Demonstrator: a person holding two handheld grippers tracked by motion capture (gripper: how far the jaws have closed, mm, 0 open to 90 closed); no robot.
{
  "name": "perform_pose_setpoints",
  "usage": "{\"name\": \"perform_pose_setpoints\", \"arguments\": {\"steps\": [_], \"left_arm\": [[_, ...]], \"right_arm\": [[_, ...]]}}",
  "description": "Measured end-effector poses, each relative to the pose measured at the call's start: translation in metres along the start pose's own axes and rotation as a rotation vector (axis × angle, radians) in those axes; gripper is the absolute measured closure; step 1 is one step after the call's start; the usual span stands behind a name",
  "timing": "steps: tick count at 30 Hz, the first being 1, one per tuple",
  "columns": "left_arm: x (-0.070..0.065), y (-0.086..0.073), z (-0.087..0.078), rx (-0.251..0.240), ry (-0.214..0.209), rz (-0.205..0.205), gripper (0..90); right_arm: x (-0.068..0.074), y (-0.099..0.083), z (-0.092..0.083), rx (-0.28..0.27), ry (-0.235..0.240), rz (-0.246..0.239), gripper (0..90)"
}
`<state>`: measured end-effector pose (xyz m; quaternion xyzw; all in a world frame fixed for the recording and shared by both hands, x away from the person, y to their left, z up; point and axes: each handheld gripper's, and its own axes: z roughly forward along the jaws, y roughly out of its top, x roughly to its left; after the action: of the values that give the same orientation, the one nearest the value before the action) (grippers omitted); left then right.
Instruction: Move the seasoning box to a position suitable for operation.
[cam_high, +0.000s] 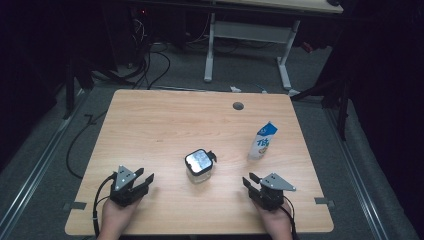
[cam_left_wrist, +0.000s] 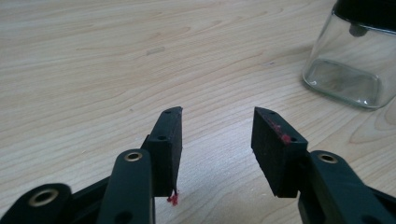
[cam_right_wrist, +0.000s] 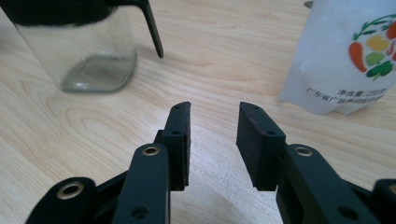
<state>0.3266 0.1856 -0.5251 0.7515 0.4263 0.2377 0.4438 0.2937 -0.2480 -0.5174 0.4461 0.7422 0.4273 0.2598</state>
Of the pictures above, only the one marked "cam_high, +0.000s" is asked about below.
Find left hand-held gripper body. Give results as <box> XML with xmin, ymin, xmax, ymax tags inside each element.
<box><xmin>109</xmin><ymin>164</ymin><xmax>149</xmax><ymax>208</ymax></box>

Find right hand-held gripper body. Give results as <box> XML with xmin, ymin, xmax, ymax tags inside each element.
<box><xmin>251</xmin><ymin>172</ymin><xmax>297</xmax><ymax>212</ymax></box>

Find white and blue pouch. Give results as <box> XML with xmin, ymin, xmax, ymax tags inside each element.
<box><xmin>247</xmin><ymin>121</ymin><xmax>279</xmax><ymax>161</ymax></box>

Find glass jar with clasp lid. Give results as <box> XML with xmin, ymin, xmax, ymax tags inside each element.
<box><xmin>184</xmin><ymin>148</ymin><xmax>218</xmax><ymax>184</ymax></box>

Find person's right hand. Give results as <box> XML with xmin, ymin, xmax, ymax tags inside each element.
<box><xmin>255</xmin><ymin>200</ymin><xmax>295</xmax><ymax>240</ymax></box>

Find person's left hand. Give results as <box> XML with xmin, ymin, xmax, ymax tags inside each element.
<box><xmin>98</xmin><ymin>197</ymin><xmax>142</xmax><ymax>240</ymax></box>

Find grey tape strip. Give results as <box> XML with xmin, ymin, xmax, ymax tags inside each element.
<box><xmin>63</xmin><ymin>201</ymin><xmax>88</xmax><ymax>212</ymax></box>
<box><xmin>314</xmin><ymin>196</ymin><xmax>336</xmax><ymax>207</ymax></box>

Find black stand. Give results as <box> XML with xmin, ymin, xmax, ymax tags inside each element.
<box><xmin>291</xmin><ymin>74</ymin><xmax>352</xmax><ymax>141</ymax></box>
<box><xmin>62</xmin><ymin>58</ymin><xmax>95</xmax><ymax>120</ymax></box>

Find left hand-held gripper cable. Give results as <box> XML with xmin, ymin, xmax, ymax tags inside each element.
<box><xmin>92</xmin><ymin>173</ymin><xmax>118</xmax><ymax>238</ymax></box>

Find hand-held gripper cable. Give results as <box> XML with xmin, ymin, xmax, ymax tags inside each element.
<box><xmin>281</xmin><ymin>196</ymin><xmax>298</xmax><ymax>240</ymax></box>
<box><xmin>92</xmin><ymin>173</ymin><xmax>118</xmax><ymax>238</ymax></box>

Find right hand-held gripper cable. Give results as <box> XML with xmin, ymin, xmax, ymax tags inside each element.
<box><xmin>281</xmin><ymin>196</ymin><xmax>298</xmax><ymax>240</ymax></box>

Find long black floor cable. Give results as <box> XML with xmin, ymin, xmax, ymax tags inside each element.
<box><xmin>65</xmin><ymin>111</ymin><xmax>109</xmax><ymax>180</ymax></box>

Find metal floor rail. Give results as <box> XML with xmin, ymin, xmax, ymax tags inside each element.
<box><xmin>324</xmin><ymin>106</ymin><xmax>391</xmax><ymax>240</ymax></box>
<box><xmin>0</xmin><ymin>89</ymin><xmax>88</xmax><ymax>236</ymax></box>

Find black cable bundle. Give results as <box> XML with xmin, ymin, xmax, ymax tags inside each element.
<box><xmin>128</xmin><ymin>13</ymin><xmax>172</xmax><ymax>91</ymax></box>

